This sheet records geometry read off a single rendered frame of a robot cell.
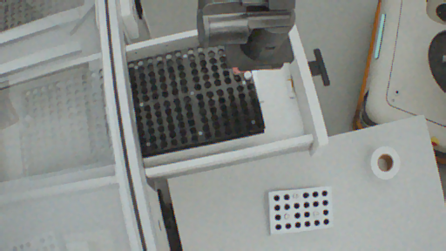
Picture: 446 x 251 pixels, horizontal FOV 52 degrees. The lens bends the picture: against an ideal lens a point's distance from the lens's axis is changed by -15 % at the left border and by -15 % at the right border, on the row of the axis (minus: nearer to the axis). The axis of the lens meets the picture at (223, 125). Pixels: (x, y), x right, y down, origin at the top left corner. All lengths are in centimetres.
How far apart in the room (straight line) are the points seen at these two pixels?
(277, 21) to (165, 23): 135
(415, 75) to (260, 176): 85
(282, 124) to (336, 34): 107
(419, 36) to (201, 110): 106
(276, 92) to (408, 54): 83
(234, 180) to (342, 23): 114
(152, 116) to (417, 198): 58
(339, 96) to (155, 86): 108
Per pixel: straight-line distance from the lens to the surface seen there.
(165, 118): 92
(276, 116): 99
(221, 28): 66
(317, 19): 203
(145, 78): 95
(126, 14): 98
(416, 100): 169
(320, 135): 89
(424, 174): 112
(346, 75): 195
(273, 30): 67
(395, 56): 172
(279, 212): 99
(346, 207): 105
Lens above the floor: 178
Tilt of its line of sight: 75 degrees down
